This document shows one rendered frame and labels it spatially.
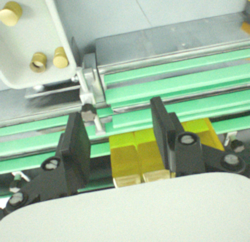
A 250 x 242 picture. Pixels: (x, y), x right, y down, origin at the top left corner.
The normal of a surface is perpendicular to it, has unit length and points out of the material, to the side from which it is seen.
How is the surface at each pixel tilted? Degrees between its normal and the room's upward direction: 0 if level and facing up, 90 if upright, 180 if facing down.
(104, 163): 89
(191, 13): 0
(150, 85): 90
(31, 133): 90
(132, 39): 90
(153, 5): 0
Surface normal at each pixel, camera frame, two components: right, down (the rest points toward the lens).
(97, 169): -0.13, -0.65
